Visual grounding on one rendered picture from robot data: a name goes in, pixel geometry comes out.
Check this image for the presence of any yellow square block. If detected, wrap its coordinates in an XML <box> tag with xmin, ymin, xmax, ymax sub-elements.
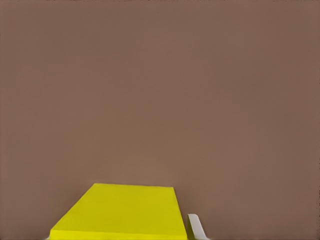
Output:
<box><xmin>49</xmin><ymin>182</ymin><xmax>188</xmax><ymax>240</ymax></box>

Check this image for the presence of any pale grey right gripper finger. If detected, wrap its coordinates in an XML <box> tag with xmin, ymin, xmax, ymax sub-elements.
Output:
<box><xmin>186</xmin><ymin>213</ymin><xmax>208</xmax><ymax>240</ymax></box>

